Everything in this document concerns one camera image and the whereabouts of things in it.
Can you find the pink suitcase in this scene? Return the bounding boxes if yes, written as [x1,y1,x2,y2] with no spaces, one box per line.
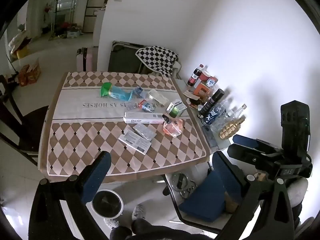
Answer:
[76,47,93,72]

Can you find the pile of stuffed bags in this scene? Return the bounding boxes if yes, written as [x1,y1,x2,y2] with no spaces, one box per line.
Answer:
[9,24,32,60]

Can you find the green teal plastic bag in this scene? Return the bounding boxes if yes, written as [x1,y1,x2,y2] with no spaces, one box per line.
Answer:
[99,82,133,101]

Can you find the coat rack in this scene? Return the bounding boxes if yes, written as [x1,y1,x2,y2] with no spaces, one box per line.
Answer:
[49,0,64,40]

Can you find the long white toothpaste box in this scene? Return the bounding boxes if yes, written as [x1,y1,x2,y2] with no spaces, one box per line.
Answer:
[124,112,165,124]

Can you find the brown white checkered tablecloth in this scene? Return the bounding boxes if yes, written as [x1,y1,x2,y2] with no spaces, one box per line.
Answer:
[37,71,210,183]

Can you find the blue clear plastic package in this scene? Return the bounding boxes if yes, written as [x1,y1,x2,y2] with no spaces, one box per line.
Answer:
[132,87,148,99]

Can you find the red paper cup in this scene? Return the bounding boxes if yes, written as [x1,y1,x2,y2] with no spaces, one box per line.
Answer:
[199,70,212,83]

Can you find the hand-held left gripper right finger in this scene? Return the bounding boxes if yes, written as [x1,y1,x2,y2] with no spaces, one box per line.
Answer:
[212,151,295,240]

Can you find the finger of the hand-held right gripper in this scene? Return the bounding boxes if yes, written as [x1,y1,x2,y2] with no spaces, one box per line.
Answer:
[232,134,283,153]
[227,145,278,167]

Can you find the orange box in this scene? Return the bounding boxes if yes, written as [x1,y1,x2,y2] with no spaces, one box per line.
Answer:
[193,82,210,98]

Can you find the plastic water bottle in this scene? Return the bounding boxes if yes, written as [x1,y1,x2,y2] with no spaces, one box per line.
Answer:
[204,100,230,125]

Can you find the black white checkered cloth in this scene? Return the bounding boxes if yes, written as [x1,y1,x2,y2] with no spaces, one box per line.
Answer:
[135,45,179,78]

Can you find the dark brown door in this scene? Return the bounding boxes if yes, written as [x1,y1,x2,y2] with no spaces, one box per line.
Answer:
[82,0,113,33]

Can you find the silver blister pack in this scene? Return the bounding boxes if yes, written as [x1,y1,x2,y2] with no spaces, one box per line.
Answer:
[132,125,155,140]

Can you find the white chair with black frame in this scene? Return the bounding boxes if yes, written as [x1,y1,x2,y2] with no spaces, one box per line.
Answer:
[162,172,240,233]

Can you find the white printed leaflet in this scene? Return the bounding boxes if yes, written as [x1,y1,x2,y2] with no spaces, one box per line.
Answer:
[118,129,152,155]

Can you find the gold grenade-shaped bottle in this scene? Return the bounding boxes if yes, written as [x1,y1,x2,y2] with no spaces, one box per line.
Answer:
[219,116,246,139]

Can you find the green white box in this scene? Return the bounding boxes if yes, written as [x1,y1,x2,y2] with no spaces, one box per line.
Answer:
[166,100,187,117]

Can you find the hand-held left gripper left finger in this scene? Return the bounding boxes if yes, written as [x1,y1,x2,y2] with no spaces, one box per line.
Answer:
[28,151,112,240]

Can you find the clear plastic blister tray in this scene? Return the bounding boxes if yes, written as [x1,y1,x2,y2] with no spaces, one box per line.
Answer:
[147,89,165,103]

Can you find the cola bottle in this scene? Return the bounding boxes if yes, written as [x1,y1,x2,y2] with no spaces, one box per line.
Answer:
[187,64,204,87]

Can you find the black spray can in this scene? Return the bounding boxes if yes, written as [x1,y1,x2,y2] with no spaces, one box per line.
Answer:
[197,89,225,118]

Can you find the blue cushion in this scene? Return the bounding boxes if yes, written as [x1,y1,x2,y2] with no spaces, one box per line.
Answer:
[178,171,227,222]

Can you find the clear glass bottle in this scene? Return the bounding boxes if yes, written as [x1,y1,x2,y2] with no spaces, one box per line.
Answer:
[211,104,248,132]

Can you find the orange cardboard boxes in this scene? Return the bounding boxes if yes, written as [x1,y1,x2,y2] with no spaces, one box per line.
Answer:
[18,59,42,87]

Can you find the pink clear plastic wrapper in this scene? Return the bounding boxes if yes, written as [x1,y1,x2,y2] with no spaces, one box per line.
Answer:
[163,119,184,137]

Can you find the dark wooden chair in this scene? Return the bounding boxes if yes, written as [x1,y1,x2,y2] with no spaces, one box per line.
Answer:
[0,75,49,165]

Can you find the black trash bin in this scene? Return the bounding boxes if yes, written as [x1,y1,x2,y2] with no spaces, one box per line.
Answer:
[90,189,124,218]

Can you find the grey fuzzy slipper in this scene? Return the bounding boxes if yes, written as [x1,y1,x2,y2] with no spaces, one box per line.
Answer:
[104,217,119,229]
[131,204,146,220]

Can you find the metal weight plates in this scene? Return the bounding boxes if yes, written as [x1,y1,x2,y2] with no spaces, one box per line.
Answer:
[170,172,197,198]

